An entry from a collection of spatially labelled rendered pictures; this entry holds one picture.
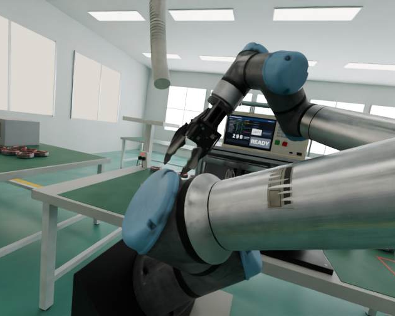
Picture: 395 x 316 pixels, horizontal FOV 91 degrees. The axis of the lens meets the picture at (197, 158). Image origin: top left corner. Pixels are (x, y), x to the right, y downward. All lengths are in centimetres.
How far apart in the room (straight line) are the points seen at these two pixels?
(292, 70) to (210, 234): 31
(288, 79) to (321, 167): 24
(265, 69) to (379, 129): 20
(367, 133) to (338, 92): 754
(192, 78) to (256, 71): 765
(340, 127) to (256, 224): 27
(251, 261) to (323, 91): 757
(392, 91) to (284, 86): 809
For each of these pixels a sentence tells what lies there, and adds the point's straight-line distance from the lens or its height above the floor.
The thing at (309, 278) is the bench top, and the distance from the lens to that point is 89.
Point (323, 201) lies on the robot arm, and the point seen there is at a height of 115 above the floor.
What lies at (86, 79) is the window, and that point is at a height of 204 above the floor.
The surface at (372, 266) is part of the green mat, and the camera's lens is 115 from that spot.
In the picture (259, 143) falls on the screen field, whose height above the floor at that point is 116.
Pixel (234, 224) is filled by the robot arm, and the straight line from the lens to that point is 21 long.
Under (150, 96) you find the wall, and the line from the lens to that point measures 865.
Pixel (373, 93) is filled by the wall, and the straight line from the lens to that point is 825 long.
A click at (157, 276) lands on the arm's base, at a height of 91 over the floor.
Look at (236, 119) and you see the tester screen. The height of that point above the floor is 127.
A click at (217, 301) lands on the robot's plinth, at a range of 64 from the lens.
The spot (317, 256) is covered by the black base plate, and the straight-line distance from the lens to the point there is 97.
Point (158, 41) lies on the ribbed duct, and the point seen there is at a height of 197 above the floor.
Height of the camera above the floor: 119
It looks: 8 degrees down
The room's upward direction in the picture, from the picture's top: 9 degrees clockwise
